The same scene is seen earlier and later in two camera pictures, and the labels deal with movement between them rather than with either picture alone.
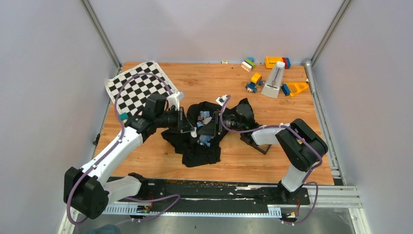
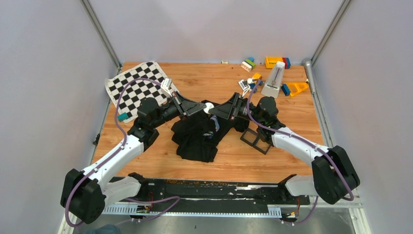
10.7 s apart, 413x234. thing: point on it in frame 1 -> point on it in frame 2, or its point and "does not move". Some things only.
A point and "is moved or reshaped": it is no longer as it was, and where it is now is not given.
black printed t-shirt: x=201 y=146 is moved or reshaped
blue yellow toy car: x=255 y=80 does not move
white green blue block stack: x=248 y=65 does not move
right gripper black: x=210 y=128 -> x=226 y=110
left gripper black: x=182 y=124 -> x=186 y=106
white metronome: x=274 y=83 does not move
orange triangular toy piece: x=295 y=87 does not move
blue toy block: x=285 y=89 does not move
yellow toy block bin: x=271 y=62 does not move
